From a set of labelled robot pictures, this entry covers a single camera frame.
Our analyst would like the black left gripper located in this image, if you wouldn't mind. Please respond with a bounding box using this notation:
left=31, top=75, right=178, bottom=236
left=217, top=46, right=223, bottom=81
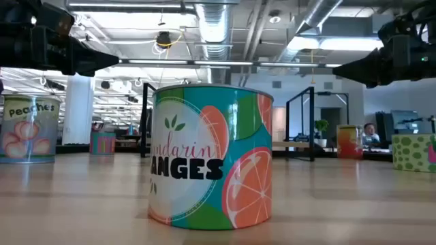
left=10, top=25, right=120, bottom=78

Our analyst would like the orange red gradient can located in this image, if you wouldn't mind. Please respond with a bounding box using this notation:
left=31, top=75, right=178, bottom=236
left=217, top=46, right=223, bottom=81
left=336, top=124, right=364, bottom=160

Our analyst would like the yellow hanging pendant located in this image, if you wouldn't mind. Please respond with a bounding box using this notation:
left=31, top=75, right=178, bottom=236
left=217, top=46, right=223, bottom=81
left=309, top=50, right=316, bottom=85

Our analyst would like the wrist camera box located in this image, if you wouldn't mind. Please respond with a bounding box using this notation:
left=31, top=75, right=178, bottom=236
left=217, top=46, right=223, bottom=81
left=37, top=2, right=76, bottom=37
left=377, top=15, right=413, bottom=44

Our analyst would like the silver ribbed ceiling duct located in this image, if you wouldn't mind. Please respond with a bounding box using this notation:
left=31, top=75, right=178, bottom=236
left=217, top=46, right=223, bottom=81
left=194, top=2, right=236, bottom=84

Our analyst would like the rectangular ceiling light fixture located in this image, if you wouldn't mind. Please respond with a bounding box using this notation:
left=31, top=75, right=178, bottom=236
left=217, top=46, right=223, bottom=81
left=66, top=0, right=198, bottom=15

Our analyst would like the black metal shelf frame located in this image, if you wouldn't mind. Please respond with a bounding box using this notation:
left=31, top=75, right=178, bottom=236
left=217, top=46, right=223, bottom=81
left=140, top=82, right=316, bottom=163

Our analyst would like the smooth silver ceiling duct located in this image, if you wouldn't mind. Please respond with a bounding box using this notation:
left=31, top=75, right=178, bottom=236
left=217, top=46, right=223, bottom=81
left=277, top=0, right=344, bottom=63

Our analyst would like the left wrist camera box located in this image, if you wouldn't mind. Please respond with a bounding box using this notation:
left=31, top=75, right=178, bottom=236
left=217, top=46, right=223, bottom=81
left=37, top=2, right=76, bottom=37

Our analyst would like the long linear ceiling light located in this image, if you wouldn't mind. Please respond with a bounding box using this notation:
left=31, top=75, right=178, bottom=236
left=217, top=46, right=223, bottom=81
left=119, top=58, right=343, bottom=69

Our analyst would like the dark door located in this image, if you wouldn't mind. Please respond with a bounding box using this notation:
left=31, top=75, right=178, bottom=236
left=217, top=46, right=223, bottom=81
left=320, top=108, right=341, bottom=137

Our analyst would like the bright ceiling light panel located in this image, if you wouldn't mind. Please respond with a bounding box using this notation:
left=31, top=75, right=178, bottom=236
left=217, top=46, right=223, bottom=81
left=287, top=35, right=385, bottom=52

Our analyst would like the white building column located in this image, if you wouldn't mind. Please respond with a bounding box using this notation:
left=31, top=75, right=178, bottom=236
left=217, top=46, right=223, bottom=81
left=62, top=75, right=95, bottom=146

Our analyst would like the peaches can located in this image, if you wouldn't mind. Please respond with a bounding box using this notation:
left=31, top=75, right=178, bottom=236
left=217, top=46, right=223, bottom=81
left=0, top=94, right=62, bottom=165

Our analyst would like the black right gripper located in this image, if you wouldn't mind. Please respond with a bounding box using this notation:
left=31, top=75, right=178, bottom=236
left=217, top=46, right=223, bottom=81
left=332, top=32, right=436, bottom=89

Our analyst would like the mandarin oranges can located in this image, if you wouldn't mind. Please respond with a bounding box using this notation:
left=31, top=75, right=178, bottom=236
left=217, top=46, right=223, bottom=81
left=147, top=83, right=275, bottom=231

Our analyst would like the computer monitor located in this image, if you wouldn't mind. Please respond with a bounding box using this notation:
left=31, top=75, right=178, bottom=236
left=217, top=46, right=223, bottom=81
left=390, top=110, right=420, bottom=134

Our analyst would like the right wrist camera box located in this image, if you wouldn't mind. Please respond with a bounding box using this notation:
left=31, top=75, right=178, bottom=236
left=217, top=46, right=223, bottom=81
left=377, top=15, right=413, bottom=44

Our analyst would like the potted green plant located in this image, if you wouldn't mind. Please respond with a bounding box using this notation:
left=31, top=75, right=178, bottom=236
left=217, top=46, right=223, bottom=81
left=313, top=118, right=330, bottom=148

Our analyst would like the black computer tower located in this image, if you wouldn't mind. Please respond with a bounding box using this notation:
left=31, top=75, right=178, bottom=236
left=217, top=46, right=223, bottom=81
left=375, top=111, right=392, bottom=149

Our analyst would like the person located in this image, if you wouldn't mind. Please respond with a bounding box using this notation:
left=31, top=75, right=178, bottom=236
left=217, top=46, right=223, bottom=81
left=361, top=122, right=382, bottom=148

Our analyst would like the thin black background frame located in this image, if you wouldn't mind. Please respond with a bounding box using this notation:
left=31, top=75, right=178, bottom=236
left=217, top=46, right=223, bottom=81
left=315, top=91, right=349, bottom=126

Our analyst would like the black ceiling dome device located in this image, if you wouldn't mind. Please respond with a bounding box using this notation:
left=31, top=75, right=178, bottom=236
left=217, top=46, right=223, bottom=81
left=155, top=31, right=173, bottom=50

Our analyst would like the squat green dotted can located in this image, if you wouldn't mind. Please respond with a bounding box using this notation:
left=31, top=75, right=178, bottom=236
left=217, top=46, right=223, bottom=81
left=391, top=133, right=436, bottom=174

